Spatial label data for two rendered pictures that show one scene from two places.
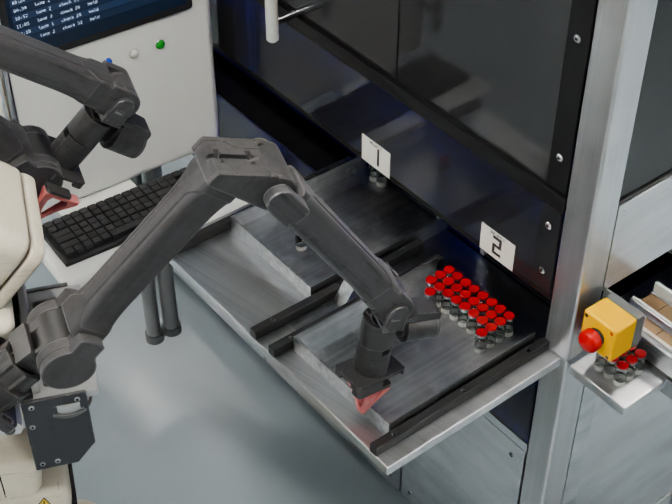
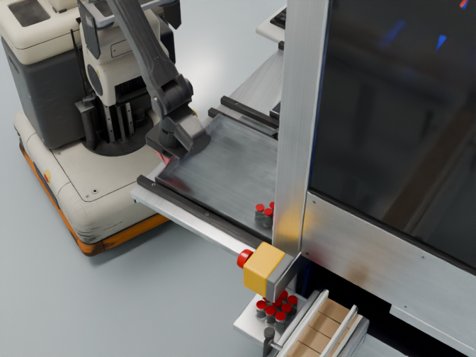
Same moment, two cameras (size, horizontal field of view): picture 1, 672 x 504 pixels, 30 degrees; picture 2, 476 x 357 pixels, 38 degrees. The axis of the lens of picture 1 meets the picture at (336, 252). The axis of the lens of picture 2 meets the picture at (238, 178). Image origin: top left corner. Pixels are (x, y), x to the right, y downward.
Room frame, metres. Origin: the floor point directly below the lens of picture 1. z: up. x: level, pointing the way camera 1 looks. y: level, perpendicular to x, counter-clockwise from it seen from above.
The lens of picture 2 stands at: (1.23, -1.16, 2.12)
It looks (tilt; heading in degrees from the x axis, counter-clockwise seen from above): 49 degrees down; 73
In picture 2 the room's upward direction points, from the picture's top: straight up
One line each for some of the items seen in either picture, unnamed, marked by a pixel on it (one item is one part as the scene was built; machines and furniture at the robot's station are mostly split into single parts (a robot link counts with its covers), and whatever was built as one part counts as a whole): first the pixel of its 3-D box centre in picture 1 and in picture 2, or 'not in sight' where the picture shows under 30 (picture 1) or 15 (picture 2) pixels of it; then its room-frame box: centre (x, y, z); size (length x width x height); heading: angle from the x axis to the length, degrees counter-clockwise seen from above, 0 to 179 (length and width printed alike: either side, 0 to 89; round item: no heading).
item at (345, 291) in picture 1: (325, 300); (261, 121); (1.66, 0.02, 0.91); 0.14 x 0.03 x 0.06; 128
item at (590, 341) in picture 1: (592, 339); (248, 260); (1.48, -0.43, 0.99); 0.04 x 0.04 x 0.04; 38
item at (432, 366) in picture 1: (414, 341); (246, 177); (1.57, -0.14, 0.90); 0.34 x 0.26 x 0.04; 129
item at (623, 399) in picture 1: (623, 372); (278, 320); (1.52, -0.51, 0.87); 0.14 x 0.13 x 0.02; 128
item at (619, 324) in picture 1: (610, 327); (267, 271); (1.51, -0.46, 1.00); 0.08 x 0.07 x 0.07; 128
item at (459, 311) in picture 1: (459, 311); (286, 195); (1.64, -0.22, 0.90); 0.18 x 0.02 x 0.05; 39
